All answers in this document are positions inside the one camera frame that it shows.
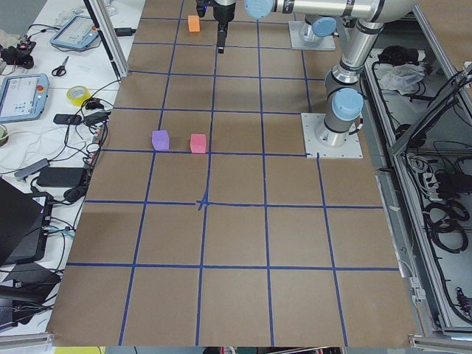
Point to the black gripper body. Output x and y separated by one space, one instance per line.
223 13

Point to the purple foam block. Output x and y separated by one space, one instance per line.
160 140

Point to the grey usb hub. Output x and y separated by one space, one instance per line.
32 169

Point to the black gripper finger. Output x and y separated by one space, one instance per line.
221 37

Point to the pink foam block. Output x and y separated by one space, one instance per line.
198 143

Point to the white cloth rag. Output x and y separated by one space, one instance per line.
404 79

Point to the orange foam block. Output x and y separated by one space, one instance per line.
193 23

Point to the black cloth bundle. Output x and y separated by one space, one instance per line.
399 55

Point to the black computer mouse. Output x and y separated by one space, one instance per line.
74 194

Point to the upper teach pendant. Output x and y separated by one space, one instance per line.
77 34

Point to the black power adapter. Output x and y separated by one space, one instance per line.
60 176

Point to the teach pendant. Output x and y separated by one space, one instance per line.
23 97
77 34

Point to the black handled scissors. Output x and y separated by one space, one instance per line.
60 70

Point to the aluminium frame post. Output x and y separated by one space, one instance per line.
105 28

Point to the black laptop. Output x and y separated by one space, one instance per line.
24 219

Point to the yellow tape roll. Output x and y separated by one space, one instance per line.
77 95

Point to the lower teach pendant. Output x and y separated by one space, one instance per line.
23 97

